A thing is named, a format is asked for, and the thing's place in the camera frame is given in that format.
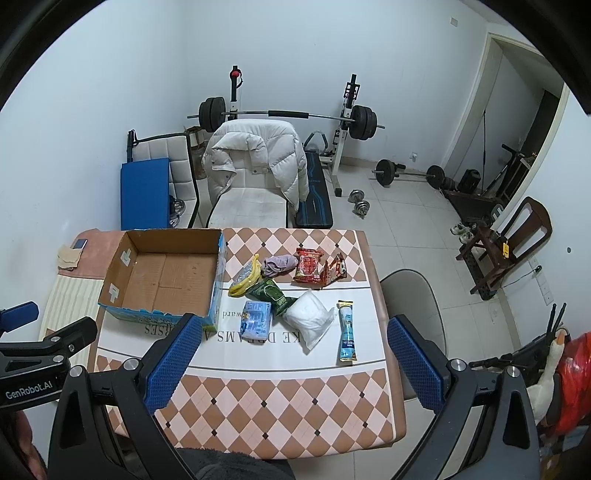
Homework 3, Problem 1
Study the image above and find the open cardboard box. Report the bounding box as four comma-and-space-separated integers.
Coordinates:
98, 229, 226, 331

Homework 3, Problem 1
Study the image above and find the white soft plastic bag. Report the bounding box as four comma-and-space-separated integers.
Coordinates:
283, 290, 335, 353

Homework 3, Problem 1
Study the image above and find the long blue wipes pack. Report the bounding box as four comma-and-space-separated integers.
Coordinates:
337, 300, 356, 363

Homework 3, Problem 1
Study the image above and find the red brown snack packet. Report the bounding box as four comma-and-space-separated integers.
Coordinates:
321, 252, 348, 288

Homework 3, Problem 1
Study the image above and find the barbell on floor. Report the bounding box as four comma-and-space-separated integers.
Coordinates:
372, 159, 446, 189

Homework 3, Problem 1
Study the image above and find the dark wooden rack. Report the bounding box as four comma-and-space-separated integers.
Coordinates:
442, 144, 538, 226

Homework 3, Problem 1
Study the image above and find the grey round chair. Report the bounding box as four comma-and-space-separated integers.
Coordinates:
379, 269, 448, 401

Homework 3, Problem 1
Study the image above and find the green seaweed snack bag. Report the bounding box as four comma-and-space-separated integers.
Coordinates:
245, 278, 297, 316

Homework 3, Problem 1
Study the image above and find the white puffer jacket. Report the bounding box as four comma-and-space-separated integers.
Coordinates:
202, 119, 310, 210

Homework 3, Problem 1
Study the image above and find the dark wooden chair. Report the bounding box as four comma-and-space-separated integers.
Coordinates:
456, 197, 553, 300

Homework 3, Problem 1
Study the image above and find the beige folded cloth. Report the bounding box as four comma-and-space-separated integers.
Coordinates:
57, 245, 83, 270

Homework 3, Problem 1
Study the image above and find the black barbell on rack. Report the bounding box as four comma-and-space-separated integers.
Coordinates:
187, 97, 385, 141

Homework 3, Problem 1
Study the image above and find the blue black bench pad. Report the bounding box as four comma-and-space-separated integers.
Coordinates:
294, 152, 334, 230

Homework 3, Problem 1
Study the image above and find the yellow silver scrub sponge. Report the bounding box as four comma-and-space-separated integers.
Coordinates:
228, 254, 262, 298

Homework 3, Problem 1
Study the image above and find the checkered pink brown tablecloth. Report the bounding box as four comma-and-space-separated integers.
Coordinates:
94, 228, 407, 459

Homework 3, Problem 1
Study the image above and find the cream striped mat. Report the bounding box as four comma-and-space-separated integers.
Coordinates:
39, 275, 105, 372

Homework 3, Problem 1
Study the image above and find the chrome dumbbell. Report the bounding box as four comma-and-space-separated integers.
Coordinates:
348, 189, 370, 219

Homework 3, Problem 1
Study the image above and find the white weight bench rack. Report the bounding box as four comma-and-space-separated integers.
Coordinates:
229, 65, 360, 197

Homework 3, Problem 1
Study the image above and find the white padded chair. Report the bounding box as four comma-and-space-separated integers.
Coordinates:
206, 158, 298, 228

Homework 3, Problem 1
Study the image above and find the red snack bag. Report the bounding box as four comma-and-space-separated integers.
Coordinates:
294, 248, 322, 285

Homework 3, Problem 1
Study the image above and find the pink cloth mat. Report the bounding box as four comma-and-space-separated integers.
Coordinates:
57, 229, 124, 280

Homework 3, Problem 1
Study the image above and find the white goose plush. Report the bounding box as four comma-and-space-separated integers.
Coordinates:
527, 328, 568, 425

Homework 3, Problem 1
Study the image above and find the smartphone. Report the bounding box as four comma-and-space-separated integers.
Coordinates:
73, 238, 88, 250

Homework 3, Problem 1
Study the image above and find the red plastic bag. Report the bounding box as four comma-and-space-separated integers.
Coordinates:
550, 332, 591, 436

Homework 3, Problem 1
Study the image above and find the blue folded mat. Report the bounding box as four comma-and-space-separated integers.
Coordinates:
120, 158, 169, 230

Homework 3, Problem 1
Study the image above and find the blue tissue pack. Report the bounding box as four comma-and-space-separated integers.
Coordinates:
239, 300, 273, 342

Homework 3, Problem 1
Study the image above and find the purple fuzzy cloth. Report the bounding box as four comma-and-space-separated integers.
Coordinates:
262, 254, 298, 278

